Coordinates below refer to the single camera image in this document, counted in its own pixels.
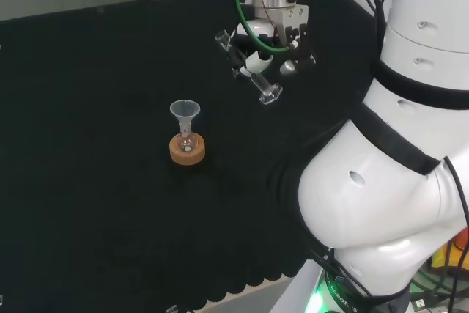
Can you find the yellow stop button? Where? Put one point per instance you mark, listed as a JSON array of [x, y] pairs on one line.
[[441, 258]]

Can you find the clear graduated cylinder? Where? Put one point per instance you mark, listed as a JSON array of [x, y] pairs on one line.
[[269, 93]]

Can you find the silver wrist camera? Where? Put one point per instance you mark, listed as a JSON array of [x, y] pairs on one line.
[[289, 66]]

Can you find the black bench cloth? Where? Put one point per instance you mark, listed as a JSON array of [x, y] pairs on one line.
[[91, 144]]

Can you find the clear plastic funnel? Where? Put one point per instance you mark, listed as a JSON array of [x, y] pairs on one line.
[[185, 109]]

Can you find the glass round-bottom flask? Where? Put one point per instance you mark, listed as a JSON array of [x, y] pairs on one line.
[[187, 142]]

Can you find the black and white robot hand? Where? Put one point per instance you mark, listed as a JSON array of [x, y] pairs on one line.
[[289, 21]]

